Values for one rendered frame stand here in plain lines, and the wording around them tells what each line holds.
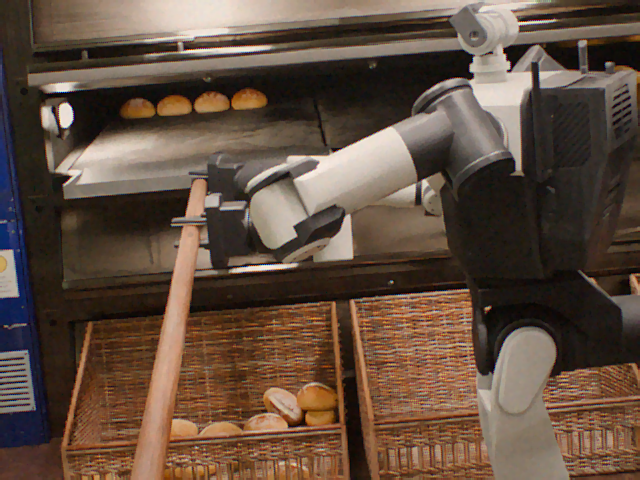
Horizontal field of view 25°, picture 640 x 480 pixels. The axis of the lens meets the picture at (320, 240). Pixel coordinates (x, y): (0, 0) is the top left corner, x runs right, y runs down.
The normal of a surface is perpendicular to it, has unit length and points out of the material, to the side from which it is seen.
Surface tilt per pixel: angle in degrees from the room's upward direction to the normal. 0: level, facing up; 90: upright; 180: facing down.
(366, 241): 70
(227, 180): 90
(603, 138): 90
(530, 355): 90
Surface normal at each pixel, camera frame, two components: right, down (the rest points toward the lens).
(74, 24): 0.00, -0.13
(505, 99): -0.35, -0.58
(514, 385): 0.06, 0.21
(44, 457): -0.08, -0.97
